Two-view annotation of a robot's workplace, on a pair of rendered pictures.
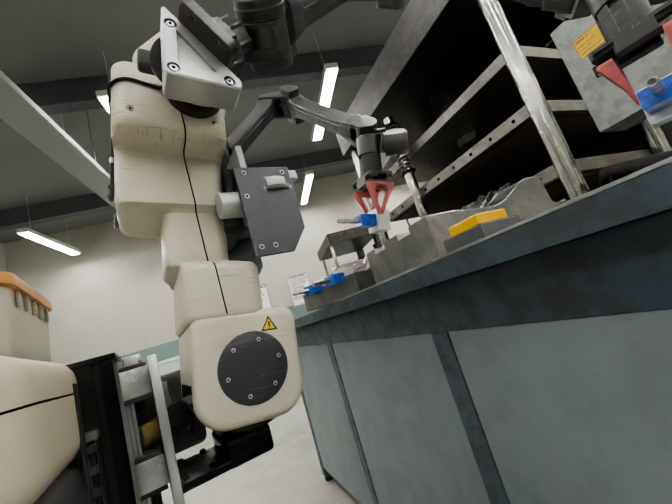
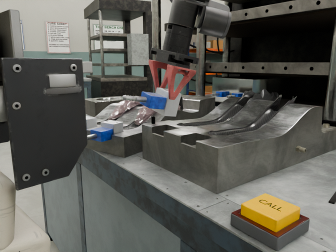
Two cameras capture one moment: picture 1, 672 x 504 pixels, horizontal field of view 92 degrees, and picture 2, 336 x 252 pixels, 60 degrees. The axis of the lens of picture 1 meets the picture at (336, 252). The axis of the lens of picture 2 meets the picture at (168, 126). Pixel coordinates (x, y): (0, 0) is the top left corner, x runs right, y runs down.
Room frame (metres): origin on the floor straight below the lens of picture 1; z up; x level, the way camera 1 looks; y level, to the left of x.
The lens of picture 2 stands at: (0.14, 0.01, 1.04)
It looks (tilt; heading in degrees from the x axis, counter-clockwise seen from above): 12 degrees down; 348
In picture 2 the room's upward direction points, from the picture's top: straight up
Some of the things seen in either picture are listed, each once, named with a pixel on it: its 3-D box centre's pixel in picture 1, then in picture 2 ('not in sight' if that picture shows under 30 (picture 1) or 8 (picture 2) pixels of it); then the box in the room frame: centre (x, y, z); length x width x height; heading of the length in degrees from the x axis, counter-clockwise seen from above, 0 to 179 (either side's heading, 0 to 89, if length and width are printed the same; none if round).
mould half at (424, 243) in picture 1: (473, 228); (247, 128); (0.83, -0.35, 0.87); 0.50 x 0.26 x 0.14; 115
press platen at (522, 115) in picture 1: (488, 172); (270, 23); (1.76, -0.95, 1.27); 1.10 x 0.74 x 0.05; 25
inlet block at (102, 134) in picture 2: (332, 280); (98, 135); (0.90, 0.03, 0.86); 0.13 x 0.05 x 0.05; 132
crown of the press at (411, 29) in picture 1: (450, 98); not in sight; (1.74, -0.90, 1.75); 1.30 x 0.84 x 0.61; 25
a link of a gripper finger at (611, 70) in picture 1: (637, 71); not in sight; (0.45, -0.51, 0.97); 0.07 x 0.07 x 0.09; 39
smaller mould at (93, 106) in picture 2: not in sight; (108, 106); (1.56, 0.00, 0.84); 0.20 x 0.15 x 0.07; 115
